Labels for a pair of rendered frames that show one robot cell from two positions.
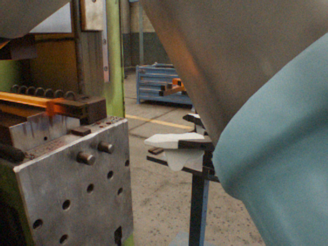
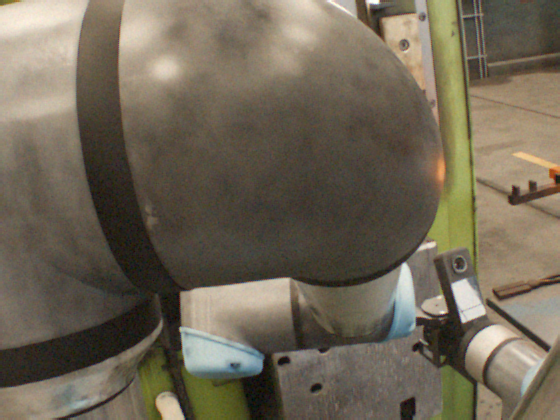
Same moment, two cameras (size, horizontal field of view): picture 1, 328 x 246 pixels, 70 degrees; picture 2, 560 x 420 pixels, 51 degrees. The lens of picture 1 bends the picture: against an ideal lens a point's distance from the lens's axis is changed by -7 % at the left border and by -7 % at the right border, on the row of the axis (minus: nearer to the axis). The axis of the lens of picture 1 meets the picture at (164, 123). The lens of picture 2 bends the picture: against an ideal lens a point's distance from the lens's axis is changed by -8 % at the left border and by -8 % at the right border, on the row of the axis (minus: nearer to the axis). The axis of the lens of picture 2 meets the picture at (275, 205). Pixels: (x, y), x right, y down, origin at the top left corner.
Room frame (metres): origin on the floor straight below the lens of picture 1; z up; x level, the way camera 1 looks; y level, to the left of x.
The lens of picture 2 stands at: (-0.29, -0.46, 1.44)
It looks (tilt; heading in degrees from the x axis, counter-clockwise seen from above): 19 degrees down; 44
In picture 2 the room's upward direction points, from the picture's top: 9 degrees counter-clockwise
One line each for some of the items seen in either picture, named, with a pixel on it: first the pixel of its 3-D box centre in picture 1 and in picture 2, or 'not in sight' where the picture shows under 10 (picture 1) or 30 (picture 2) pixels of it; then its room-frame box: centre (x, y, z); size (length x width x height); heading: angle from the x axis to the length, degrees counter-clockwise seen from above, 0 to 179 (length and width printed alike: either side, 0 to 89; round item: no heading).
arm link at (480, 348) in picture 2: not in sight; (496, 355); (0.33, -0.20, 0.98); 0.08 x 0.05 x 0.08; 152
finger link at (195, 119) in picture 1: (201, 130); not in sight; (0.46, -0.07, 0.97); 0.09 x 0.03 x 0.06; 26
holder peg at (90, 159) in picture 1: (85, 159); not in sight; (0.55, 0.19, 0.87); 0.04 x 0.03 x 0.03; 62
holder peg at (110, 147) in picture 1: (106, 147); not in sight; (0.62, 0.16, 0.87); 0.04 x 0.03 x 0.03; 62
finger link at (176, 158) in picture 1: (174, 153); not in sight; (0.36, -0.02, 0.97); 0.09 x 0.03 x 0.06; 98
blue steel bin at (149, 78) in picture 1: (173, 84); not in sight; (4.71, -0.17, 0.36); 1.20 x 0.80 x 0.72; 64
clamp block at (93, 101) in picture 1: (84, 108); not in sight; (0.74, 0.25, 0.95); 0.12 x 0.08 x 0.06; 62
